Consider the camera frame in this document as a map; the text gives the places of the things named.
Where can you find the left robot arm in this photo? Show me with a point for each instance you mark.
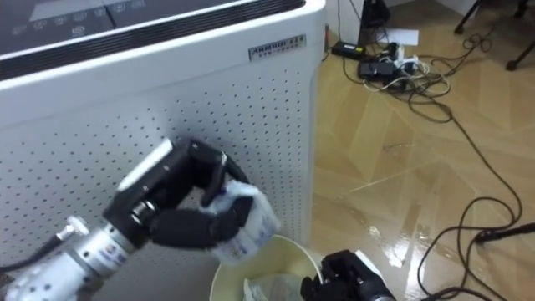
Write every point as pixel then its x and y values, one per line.
pixel 62 276

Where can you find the white paper sheet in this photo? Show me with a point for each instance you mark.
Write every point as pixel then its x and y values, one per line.
pixel 401 37

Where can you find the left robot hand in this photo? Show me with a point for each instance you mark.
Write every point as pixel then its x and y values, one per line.
pixel 167 184

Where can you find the black power adapter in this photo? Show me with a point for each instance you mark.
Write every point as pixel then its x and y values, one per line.
pixel 348 49
pixel 376 69

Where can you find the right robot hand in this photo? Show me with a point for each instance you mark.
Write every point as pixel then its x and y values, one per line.
pixel 351 280

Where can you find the white air purifier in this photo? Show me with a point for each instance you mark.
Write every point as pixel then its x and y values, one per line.
pixel 146 92

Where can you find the crumpled clear plastic wrapper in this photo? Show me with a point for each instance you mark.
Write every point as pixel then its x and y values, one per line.
pixel 271 290

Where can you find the white power strip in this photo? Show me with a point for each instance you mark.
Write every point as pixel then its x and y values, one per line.
pixel 404 58

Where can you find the white plastic waste bin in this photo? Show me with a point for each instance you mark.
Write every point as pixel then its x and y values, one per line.
pixel 288 255

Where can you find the black tripod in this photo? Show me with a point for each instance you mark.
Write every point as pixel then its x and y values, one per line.
pixel 463 21

